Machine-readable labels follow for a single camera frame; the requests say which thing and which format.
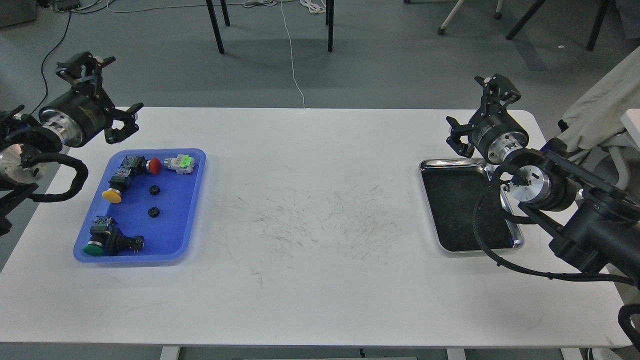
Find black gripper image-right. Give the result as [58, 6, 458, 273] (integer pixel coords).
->
[446, 74, 530, 166]

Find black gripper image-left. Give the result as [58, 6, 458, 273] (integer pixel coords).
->
[39, 51, 144, 148]

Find black gear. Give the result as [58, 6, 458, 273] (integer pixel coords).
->
[148, 185, 161, 196]
[147, 206, 160, 218]

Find silver metal tray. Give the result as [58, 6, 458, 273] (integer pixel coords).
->
[419, 158, 525, 255]

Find blue plastic tray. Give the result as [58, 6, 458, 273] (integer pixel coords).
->
[73, 148, 206, 266]

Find beige cloth cover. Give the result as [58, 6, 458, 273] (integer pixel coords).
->
[557, 48, 640, 153]

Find black chair legs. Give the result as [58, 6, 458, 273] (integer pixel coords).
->
[205, 0, 335, 55]

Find yellow push button switch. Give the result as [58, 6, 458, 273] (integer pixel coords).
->
[102, 167, 133, 204]

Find red push button switch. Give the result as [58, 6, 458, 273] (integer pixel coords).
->
[119, 155, 163, 176]

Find white green switch block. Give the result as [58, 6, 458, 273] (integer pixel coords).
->
[162, 153, 196, 174]

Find green push button switch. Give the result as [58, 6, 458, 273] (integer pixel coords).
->
[82, 215, 145, 256]

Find white floor cable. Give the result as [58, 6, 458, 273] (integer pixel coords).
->
[242, 0, 327, 109]

